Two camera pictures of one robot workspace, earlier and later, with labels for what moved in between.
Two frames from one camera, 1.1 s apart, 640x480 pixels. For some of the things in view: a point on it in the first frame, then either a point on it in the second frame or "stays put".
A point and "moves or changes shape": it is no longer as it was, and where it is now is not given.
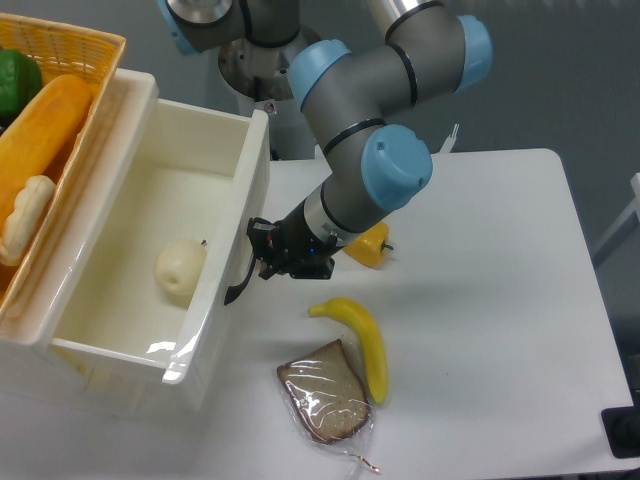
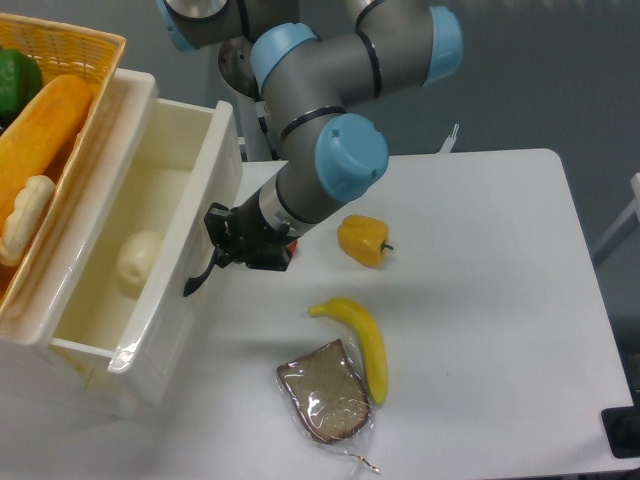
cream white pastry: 21,224 stays put
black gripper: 299,253 to 252,242
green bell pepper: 21,78 stays put
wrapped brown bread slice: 329,401 stays put
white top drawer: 161,221 moves or changes shape
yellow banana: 357,314 stays put
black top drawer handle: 231,291 to 193,282
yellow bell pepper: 370,248 stays put
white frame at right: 635,208 stays put
